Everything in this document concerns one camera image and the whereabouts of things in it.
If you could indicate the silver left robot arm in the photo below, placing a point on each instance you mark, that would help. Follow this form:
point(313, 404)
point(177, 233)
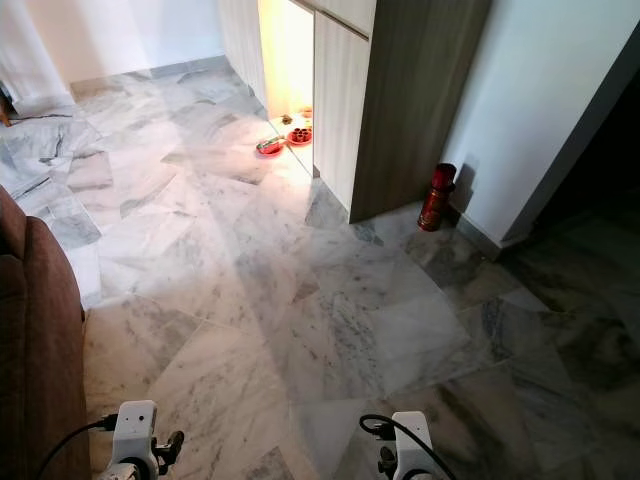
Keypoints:
point(128, 474)

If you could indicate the brown fabric sofa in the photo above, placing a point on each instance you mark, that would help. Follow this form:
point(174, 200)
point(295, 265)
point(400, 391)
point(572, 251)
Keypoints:
point(40, 350)

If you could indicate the dark red flask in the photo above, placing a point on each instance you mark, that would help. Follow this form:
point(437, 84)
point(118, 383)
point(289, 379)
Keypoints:
point(437, 200)

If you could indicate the red plate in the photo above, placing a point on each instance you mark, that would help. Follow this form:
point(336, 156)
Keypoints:
point(270, 148)
point(300, 137)

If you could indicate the tall wooden cabinet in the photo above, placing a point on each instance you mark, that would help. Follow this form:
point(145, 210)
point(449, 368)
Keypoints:
point(410, 110)

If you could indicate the white curtain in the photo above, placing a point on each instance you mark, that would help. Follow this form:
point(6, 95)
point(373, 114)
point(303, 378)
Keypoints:
point(30, 50)

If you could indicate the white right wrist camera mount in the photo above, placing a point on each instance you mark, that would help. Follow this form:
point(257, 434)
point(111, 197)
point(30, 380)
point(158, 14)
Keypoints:
point(412, 445)

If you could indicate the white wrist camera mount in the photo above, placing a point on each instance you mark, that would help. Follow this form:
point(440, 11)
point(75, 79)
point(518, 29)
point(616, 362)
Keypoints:
point(412, 445)
point(138, 428)

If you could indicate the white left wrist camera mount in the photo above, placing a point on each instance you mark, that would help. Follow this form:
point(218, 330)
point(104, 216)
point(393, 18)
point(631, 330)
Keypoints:
point(138, 428)

